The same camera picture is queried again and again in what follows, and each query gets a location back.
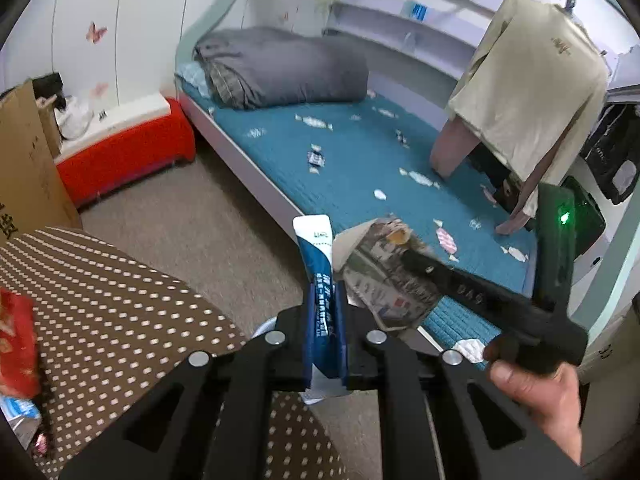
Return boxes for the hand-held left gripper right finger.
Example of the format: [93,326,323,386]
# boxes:
[335,284,586,480]

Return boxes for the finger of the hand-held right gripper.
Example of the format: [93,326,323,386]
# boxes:
[401,249,534,334]

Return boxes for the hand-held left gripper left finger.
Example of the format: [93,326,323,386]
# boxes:
[60,304,314,480]

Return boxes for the newspaper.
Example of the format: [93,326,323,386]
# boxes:
[332,215,445,333]

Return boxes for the blue and white tube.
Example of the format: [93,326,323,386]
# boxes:
[292,214,341,406]

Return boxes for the person's right hand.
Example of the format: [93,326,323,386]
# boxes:
[486,359,584,467]

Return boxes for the white cabinet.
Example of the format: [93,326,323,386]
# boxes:
[570,155,640,386]

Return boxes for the black hanging garment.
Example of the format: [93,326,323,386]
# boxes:
[466,141,527,217]
[579,101,640,207]

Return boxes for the pink hanging pants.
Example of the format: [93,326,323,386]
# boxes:
[429,114,542,237]

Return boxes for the teal quilted bed sheet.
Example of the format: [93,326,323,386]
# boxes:
[176,72,540,358]

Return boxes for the brown dotted tablecloth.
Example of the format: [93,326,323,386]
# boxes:
[0,226,346,480]

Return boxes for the beige hanging shirt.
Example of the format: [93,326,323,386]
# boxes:
[446,0,612,187]

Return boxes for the red storage bench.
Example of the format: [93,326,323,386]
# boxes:
[52,96,197,209]

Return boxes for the red snack packet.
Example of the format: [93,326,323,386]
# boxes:
[0,287,43,401]

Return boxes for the grey folded duvet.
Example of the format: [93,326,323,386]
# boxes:
[194,26,371,111]

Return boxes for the blue and white packet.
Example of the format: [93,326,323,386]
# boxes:
[0,392,43,437]

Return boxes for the light blue pillow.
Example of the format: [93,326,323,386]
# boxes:
[175,61,213,100]

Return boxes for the white plastic bag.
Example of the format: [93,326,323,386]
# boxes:
[54,95,97,142]

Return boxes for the cardboard box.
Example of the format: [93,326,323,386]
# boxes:
[0,82,83,248]

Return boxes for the white wall shelf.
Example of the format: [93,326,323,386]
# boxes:
[324,0,482,82]

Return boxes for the pale green bed frame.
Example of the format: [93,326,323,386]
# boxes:
[172,0,541,361]

